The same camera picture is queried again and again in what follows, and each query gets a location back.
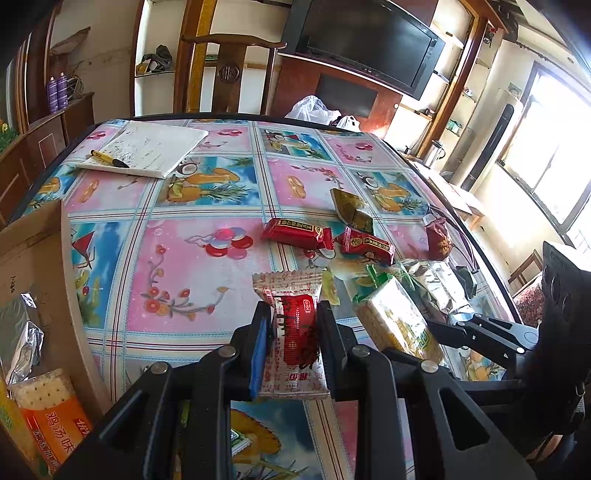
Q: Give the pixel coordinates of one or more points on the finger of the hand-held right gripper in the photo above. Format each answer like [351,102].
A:
[448,334]

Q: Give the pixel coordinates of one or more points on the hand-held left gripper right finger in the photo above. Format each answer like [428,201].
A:
[330,341]

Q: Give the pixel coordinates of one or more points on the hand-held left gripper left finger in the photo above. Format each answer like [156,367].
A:
[261,350]

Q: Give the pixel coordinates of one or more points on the white-red candy packet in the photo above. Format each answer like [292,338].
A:
[295,323]

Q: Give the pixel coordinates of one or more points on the dark green pea packet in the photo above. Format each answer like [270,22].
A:
[466,281]

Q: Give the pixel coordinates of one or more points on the green-white cracker packet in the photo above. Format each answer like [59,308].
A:
[392,318]

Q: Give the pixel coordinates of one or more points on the red candy packet black label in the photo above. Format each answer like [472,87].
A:
[295,233]
[364,244]

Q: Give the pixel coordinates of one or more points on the yellow-green snack packet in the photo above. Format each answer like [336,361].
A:
[351,207]

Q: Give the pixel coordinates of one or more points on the brown cardboard box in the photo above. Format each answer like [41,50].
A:
[51,277]

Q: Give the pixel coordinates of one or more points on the red patterned cushion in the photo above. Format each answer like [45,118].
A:
[528,304]

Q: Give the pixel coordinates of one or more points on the silver foil snack packet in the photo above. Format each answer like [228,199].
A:
[438,286]
[25,350]

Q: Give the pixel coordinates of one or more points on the green wrapped candy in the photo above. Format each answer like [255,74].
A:
[240,443]

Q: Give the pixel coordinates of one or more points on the dark red pyramid packet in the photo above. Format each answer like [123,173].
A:
[438,240]

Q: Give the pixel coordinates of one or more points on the patterned plastic tablecloth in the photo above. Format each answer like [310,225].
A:
[184,277]

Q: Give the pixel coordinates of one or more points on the wooden low table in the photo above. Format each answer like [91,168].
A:
[457,194]

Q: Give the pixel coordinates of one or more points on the window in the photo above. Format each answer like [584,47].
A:
[554,152]

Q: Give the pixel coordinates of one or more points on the steel electric kettle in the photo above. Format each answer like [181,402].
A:
[433,154]

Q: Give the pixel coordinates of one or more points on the white standing air conditioner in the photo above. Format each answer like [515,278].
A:
[494,138]

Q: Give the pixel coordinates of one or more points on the orange cracker packet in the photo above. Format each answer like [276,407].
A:
[60,424]

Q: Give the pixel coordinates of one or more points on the small white plastic bag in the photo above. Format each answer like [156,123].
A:
[348,123]

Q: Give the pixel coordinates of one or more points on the white paper notebook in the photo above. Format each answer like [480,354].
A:
[152,147]

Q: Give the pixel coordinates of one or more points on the large white plastic bag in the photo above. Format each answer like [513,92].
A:
[309,110]

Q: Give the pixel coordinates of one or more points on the yellow-black marker pen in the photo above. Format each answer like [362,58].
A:
[108,158]

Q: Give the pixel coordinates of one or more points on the yellow-green cracker packet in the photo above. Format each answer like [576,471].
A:
[11,424]

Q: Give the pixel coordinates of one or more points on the red wooden TV panel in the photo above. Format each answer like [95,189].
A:
[300,78]

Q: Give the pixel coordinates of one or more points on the dark wooden chair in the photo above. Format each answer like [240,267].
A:
[228,74]

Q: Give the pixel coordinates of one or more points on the white alcove glass shelves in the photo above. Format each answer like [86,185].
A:
[152,92]

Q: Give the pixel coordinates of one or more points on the dark wooden sideboard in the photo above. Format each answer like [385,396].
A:
[46,138]

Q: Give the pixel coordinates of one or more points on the black flat-screen television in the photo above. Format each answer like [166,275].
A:
[369,41]

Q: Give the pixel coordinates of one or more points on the grey-black bag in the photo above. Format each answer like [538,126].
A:
[157,57]

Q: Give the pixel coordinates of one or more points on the purple spray can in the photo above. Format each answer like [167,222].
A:
[63,92]
[53,94]

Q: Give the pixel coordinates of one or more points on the flower and bamboo wall painting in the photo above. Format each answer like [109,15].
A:
[7,134]

